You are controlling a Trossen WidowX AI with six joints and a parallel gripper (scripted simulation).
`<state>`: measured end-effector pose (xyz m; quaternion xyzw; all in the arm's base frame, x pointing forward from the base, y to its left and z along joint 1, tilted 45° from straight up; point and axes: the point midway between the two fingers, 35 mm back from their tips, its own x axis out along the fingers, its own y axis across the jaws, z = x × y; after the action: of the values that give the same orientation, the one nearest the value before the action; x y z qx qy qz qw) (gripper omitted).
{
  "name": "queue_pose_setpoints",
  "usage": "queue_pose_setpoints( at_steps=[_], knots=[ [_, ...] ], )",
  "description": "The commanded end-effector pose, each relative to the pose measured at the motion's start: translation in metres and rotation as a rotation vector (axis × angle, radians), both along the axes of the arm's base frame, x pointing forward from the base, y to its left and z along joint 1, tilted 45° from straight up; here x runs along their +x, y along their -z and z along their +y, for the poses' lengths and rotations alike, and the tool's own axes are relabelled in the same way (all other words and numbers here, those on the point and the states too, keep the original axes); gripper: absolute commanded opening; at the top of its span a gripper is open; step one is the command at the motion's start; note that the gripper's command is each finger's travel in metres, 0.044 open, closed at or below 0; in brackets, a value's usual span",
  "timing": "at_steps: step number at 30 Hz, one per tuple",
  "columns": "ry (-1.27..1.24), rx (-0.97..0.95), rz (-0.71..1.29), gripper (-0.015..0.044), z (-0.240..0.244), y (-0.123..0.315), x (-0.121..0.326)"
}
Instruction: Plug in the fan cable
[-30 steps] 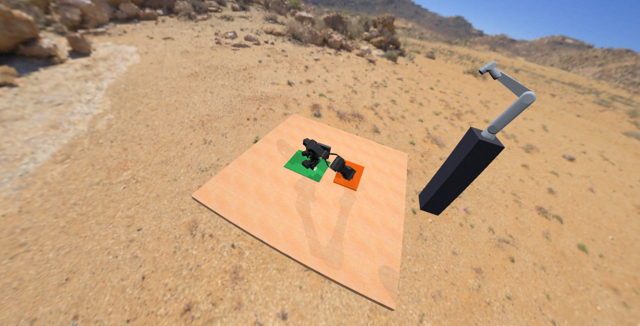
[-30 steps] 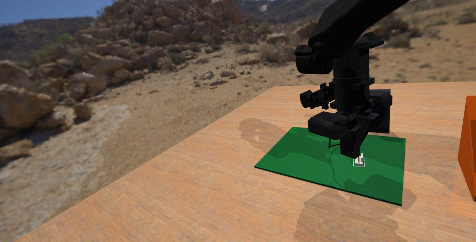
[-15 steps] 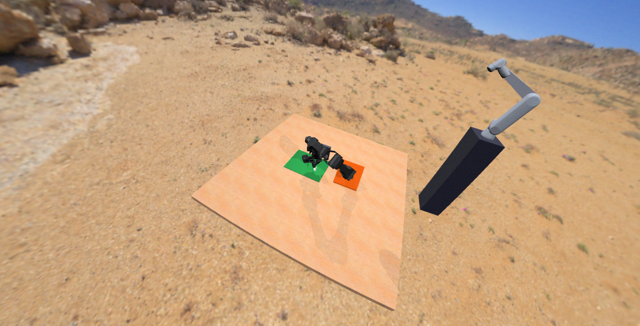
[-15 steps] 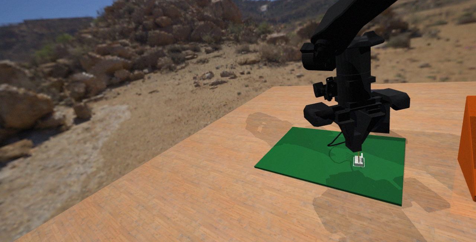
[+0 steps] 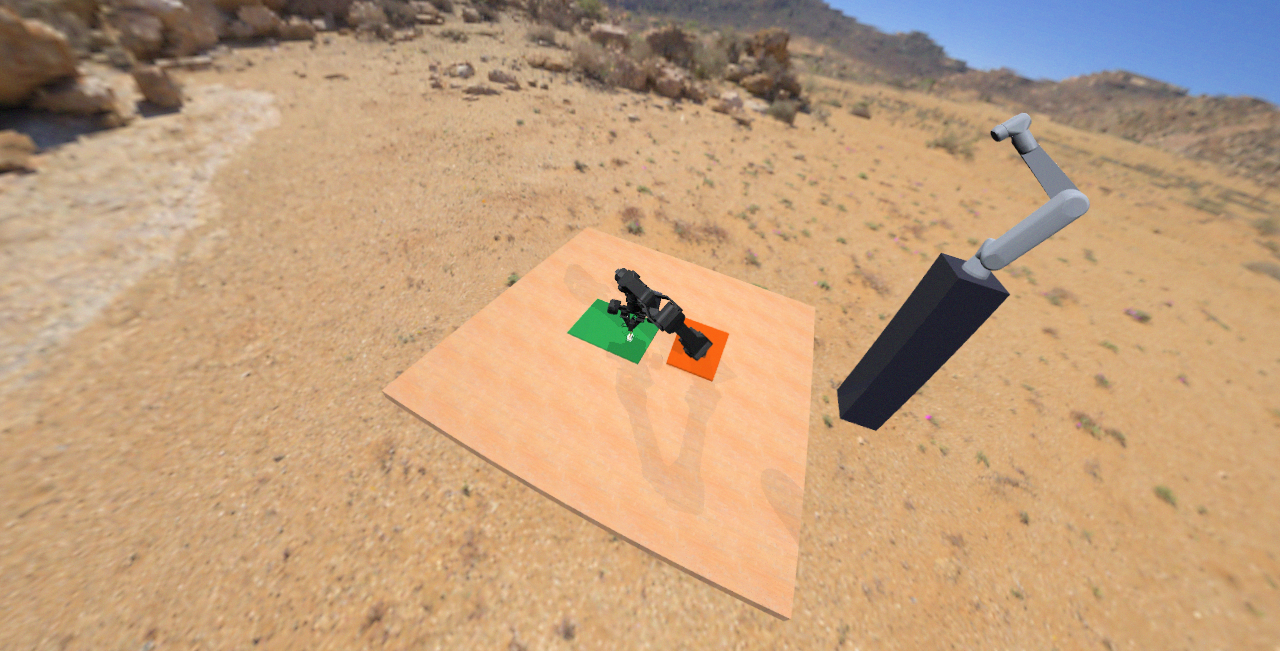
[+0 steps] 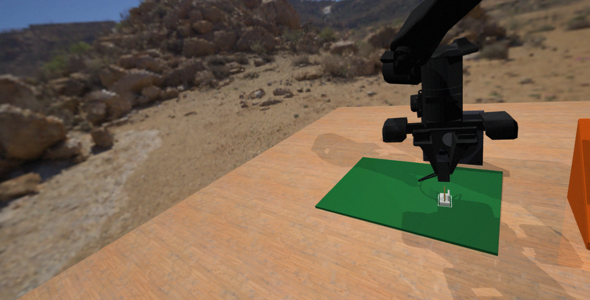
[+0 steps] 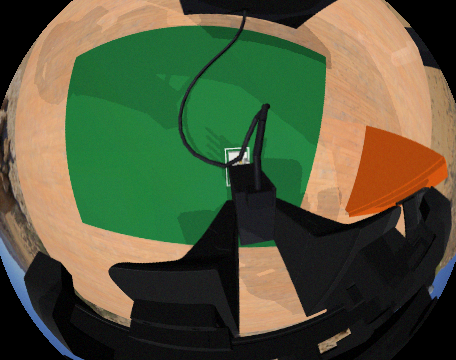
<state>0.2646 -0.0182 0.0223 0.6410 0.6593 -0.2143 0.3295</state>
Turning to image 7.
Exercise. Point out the green circuit board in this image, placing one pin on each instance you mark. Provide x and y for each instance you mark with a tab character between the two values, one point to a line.
129	170

